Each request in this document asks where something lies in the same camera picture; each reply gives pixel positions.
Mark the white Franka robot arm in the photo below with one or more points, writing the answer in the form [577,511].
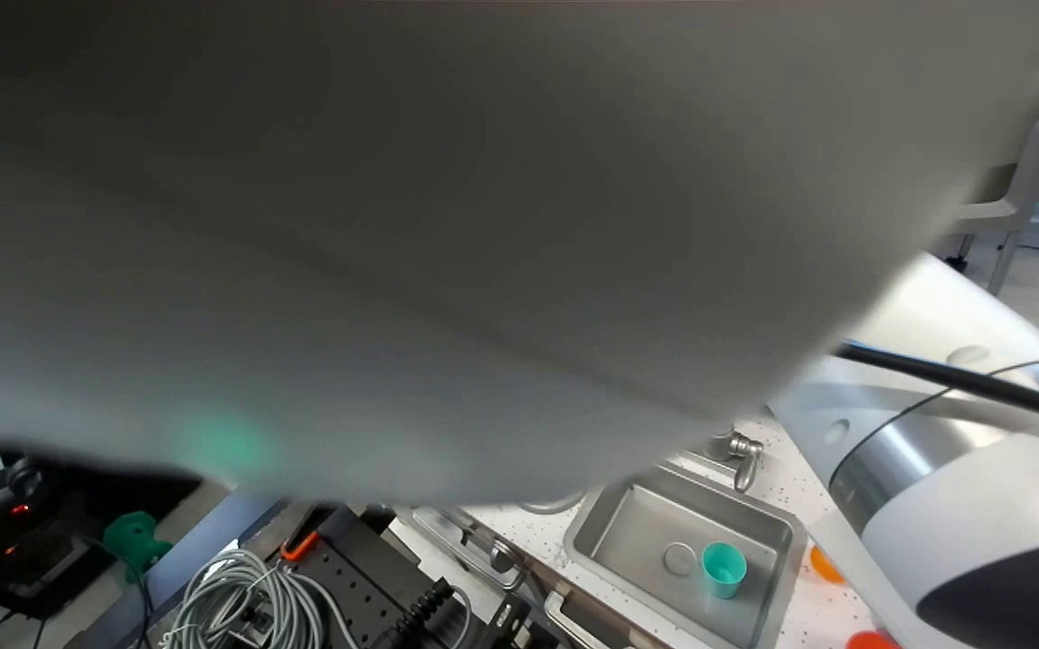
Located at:
[422,219]

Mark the grey plastic sink basin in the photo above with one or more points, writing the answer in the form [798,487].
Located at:
[665,518]

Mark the teal plastic cup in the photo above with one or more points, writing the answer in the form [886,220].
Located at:
[721,568]

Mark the orange plastic cup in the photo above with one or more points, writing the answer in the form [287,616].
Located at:
[870,641]

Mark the white speckled kitchen counter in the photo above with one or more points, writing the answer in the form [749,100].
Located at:
[541,527]

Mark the grey toy faucet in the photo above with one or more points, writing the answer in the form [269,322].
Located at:
[738,457]

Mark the orange toy ball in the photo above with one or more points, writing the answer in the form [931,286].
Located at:
[822,564]

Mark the teal plastic object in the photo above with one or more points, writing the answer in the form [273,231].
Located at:
[133,541]

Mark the black electronic device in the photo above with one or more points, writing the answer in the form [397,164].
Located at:
[27,541]

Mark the grey metal frame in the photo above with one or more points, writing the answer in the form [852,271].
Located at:
[1029,155]

